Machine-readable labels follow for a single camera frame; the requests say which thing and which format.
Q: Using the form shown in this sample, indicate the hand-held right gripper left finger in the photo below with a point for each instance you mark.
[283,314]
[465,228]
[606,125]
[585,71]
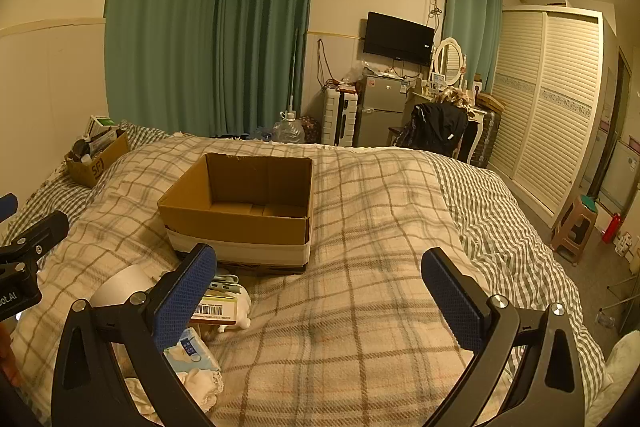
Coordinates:
[184,294]

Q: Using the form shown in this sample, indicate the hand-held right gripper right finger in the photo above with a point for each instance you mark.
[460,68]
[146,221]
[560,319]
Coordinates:
[452,302]

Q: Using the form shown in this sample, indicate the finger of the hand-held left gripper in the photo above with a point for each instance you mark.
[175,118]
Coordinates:
[7,206]
[37,231]

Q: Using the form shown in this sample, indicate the brown barcode carton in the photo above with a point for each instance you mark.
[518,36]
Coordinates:
[217,310]

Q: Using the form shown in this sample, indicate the blue white tissue pack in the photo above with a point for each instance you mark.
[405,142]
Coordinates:
[192,354]

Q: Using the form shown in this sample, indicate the white paper roll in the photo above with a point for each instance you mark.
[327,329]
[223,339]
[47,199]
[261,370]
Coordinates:
[120,284]

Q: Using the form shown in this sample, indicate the large cardboard box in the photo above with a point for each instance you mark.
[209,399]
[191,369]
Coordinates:
[240,232]

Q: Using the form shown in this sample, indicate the person's left hand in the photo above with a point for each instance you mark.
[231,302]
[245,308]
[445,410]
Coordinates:
[7,357]

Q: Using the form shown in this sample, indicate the pale green clip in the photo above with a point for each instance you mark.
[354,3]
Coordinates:
[225,281]

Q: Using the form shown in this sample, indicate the small cardboard box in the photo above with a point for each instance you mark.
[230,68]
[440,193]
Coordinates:
[92,167]

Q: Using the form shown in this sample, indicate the white lace cloth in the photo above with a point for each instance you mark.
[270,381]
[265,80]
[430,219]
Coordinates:
[197,384]

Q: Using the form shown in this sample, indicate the green checked bed sheet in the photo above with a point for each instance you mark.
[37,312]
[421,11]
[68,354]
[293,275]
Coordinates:
[500,217]

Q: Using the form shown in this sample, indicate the green white carton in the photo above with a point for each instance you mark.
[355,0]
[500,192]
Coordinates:
[100,125]

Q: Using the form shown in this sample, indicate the brown plastic stool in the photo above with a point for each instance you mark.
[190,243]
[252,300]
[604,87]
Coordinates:
[575,227]

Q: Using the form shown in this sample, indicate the white dressing table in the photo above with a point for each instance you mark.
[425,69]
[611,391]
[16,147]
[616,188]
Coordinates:
[475,132]

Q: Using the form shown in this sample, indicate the black jacket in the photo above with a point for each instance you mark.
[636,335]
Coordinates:
[440,127]

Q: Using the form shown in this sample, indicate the red fire extinguisher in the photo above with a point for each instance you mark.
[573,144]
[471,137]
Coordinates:
[612,228]

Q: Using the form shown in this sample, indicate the brown suitcase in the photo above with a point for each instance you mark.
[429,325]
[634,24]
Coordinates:
[492,127]

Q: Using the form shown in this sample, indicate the clear water jug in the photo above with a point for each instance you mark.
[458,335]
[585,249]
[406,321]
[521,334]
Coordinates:
[289,129]

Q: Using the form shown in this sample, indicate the grey small fridge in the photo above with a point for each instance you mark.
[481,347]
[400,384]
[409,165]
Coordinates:
[382,112]

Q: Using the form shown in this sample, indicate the blond curly wig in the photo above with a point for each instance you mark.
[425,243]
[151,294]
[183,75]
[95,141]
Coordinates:
[450,97]

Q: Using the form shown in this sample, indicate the white louvred wardrobe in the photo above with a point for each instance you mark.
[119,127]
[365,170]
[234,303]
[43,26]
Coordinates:
[545,107]

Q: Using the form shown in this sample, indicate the white ribbed suitcase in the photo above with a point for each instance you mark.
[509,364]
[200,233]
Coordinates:
[337,117]

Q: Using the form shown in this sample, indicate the wide green curtain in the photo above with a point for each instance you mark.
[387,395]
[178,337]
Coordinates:
[160,22]

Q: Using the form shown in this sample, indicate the white oval mirror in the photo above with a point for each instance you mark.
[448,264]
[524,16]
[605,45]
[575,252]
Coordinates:
[447,59]

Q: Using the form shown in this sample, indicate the white pole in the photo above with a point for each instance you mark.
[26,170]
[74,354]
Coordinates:
[294,72]

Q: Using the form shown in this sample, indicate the clear plastic bag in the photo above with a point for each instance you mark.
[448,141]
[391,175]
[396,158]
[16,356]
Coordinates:
[361,71]

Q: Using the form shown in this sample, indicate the pleated green curtain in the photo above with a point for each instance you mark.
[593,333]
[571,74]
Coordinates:
[262,32]

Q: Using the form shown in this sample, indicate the narrow green curtain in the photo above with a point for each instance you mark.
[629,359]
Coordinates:
[472,27]

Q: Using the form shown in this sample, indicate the black wall television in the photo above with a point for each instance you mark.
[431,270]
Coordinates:
[397,38]

